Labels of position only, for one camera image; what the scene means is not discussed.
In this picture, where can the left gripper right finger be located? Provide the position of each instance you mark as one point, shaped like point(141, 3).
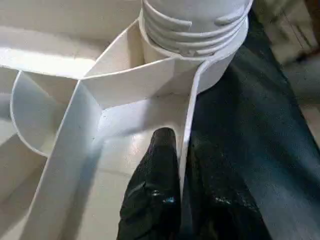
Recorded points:
point(220, 205)

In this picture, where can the white plastic table top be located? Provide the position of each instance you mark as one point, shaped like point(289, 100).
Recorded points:
point(50, 162)

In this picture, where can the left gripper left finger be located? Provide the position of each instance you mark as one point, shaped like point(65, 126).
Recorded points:
point(155, 190)

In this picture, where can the white table leg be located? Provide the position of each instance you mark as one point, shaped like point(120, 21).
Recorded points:
point(195, 20)

